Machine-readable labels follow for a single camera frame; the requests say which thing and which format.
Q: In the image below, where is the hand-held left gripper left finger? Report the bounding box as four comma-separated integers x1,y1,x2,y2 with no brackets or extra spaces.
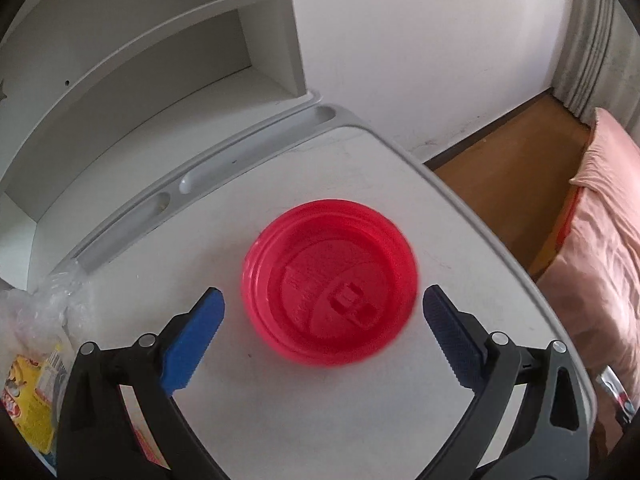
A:
57,287,226,480

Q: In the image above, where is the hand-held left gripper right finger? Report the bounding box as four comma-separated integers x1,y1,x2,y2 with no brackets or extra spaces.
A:
422,284,593,480

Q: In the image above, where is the red plastic lid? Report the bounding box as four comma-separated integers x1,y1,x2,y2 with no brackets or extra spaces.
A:
240,199,420,370

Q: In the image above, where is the red white paper slip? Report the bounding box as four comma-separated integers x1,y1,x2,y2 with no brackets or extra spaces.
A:
120,387,168,468

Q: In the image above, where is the pink blanket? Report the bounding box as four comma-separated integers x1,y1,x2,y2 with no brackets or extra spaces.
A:
537,107,640,453

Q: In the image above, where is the clear plastic bag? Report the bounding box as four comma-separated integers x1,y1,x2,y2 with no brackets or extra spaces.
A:
0,259,88,376

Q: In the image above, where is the silver red wrapper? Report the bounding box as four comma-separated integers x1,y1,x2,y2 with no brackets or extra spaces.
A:
597,365,637,428

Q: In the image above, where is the yellow snack packet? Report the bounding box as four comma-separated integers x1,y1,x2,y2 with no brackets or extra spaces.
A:
0,342,68,456

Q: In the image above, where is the white shelf unit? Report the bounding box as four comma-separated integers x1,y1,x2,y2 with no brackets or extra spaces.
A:
0,0,307,281

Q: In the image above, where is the grey curtain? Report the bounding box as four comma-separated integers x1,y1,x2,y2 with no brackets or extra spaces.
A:
551,0,640,131

